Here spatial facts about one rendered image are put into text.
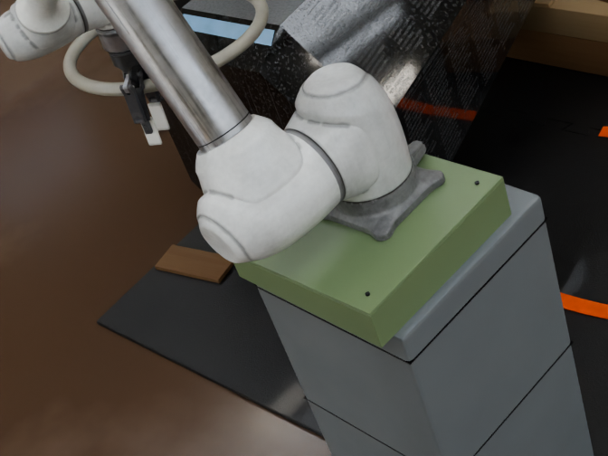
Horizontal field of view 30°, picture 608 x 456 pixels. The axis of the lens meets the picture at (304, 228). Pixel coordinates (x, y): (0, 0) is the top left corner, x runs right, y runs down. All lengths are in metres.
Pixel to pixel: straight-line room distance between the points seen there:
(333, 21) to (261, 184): 1.06
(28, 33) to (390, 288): 0.88
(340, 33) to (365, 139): 0.94
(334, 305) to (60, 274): 1.92
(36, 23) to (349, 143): 0.70
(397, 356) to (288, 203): 0.34
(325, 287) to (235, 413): 1.15
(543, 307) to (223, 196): 0.72
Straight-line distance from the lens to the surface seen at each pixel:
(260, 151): 1.79
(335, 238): 2.00
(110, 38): 2.37
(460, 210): 1.96
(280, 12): 2.79
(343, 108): 1.85
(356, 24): 2.82
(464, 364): 2.07
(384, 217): 1.97
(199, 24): 2.91
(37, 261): 3.82
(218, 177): 1.80
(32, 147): 4.41
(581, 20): 3.62
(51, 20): 2.24
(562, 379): 2.39
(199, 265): 3.43
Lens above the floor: 2.15
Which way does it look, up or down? 39 degrees down
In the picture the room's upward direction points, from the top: 21 degrees counter-clockwise
